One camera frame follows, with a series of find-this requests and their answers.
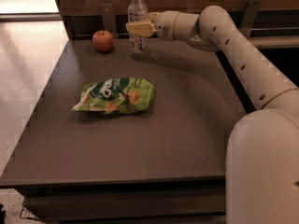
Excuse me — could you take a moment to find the metal wall bracket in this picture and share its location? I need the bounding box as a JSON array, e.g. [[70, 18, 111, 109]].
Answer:
[[239, 0, 262, 38], [100, 3, 118, 38]]

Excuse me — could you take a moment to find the green snack bag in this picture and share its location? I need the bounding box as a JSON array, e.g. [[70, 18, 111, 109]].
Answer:
[[72, 77, 155, 115]]

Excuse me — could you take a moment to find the red apple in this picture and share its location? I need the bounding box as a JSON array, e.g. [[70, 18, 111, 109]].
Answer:
[[93, 30, 114, 52]]

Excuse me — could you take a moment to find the clear plastic water bottle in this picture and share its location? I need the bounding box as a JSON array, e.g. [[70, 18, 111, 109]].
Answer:
[[128, 0, 148, 52]]

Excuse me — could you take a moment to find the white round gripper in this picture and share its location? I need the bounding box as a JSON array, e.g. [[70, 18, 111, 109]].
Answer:
[[126, 10, 179, 41]]

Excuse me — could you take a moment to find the left metal wall bracket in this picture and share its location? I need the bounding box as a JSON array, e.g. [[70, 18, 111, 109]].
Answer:
[[100, 3, 118, 38]]

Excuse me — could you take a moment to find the right metal wall bracket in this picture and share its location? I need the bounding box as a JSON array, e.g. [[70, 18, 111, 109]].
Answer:
[[239, 0, 262, 38]]

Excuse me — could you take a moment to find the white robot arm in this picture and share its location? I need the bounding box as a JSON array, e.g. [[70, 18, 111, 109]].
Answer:
[[126, 6, 299, 224]]

